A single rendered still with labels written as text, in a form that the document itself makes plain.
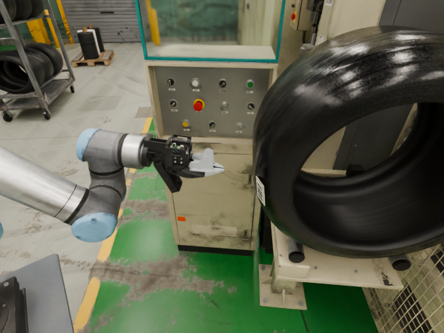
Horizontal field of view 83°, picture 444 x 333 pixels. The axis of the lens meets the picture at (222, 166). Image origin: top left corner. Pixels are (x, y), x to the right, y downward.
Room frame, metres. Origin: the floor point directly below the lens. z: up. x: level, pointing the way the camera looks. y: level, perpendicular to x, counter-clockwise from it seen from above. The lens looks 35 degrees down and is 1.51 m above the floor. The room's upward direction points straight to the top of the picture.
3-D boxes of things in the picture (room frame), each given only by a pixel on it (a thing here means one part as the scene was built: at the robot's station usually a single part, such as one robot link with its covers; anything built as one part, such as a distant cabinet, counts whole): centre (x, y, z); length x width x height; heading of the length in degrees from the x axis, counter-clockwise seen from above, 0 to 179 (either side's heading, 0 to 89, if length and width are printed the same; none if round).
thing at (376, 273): (0.59, -0.36, 0.80); 0.37 x 0.36 x 0.02; 85
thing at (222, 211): (1.26, 0.04, 0.63); 0.56 x 0.41 x 1.27; 85
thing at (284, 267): (0.60, -0.22, 0.83); 0.36 x 0.09 x 0.06; 175
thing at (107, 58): (6.80, 3.24, 0.38); 1.20 x 0.80 x 0.76; 13
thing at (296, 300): (0.84, -0.37, 0.02); 0.27 x 0.27 x 0.04; 85
